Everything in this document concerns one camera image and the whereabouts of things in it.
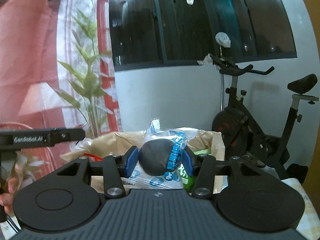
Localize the person's left hand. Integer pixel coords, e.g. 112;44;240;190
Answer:
0;177;15;214

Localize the dark window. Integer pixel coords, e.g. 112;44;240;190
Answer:
108;0;298;72

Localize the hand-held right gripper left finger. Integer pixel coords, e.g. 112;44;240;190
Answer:
57;146;139;199

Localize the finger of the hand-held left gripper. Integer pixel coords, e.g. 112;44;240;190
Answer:
49;127;86;147

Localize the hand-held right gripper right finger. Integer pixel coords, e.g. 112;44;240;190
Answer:
182;146;283;201

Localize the brown paper bag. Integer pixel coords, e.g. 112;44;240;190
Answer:
59;129;226;196

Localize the white plastic bag on pole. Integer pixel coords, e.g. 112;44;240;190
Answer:
215;32;231;48

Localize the clear packet with red label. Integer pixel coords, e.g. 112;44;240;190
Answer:
74;122;112;162

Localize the black exercise bike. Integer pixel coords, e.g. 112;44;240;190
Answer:
208;53;319;181

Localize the checked tablecloth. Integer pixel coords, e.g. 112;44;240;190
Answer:
279;177;320;240

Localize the crumpled white tissue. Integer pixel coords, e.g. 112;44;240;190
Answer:
197;53;213;66

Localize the large green cracker bag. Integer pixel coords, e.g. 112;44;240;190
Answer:
182;142;213;193

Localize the printed backdrop cloth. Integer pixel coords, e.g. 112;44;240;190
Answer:
0;0;123;205

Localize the clear packet with dark bun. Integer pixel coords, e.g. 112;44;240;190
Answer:
122;117;191;190

